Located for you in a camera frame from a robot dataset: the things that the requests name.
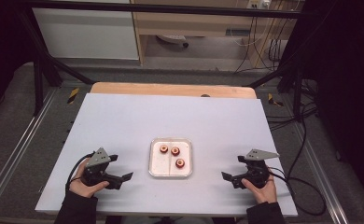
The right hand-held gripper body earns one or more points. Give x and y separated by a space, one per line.
258 174

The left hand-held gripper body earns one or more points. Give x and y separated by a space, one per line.
93 174

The clear square plastic tray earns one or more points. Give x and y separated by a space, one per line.
158 165

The red round bead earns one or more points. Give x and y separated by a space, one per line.
175 151
180 163
163 148

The person's left hand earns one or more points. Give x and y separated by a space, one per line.
80 188

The person's right hand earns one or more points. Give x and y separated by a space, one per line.
265 194

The yellow black tape strip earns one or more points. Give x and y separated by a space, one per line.
275 100
73 95

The wooden table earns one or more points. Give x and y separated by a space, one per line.
170 90

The white cabinet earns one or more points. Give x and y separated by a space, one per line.
86 34

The white chair base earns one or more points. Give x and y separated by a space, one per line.
172 39

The light wooden desk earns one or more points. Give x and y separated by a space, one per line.
195 23

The white power strip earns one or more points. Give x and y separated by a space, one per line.
258 3

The aluminium floor rail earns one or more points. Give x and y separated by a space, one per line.
323 174
21 143

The black metal frame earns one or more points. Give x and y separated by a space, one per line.
158 8

